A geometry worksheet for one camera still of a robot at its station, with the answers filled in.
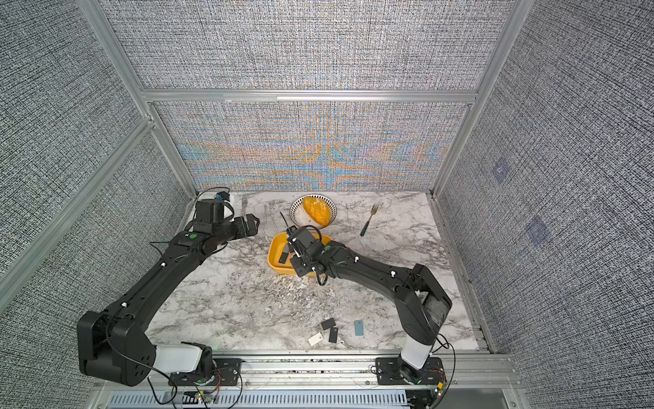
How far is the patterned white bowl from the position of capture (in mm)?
1058

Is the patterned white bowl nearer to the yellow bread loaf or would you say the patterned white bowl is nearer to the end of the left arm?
the yellow bread loaf

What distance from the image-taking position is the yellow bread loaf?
105 centimetres

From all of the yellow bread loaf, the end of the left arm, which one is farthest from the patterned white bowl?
the end of the left arm
